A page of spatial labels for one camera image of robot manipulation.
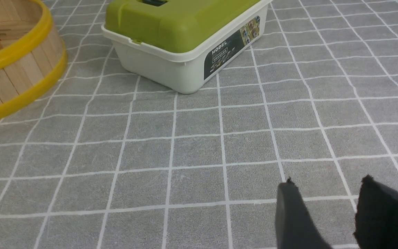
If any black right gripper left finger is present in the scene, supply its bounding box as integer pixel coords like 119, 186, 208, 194
275, 177, 332, 249

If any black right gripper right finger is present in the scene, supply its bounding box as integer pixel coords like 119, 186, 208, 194
354, 175, 398, 249

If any yellow bamboo steamer base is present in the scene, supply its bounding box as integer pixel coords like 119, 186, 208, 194
0, 0, 68, 119

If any grey checked tablecloth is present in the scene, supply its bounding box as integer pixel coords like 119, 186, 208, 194
0, 0, 398, 249

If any green lidded white storage box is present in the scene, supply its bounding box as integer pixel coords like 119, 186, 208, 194
102, 0, 271, 94

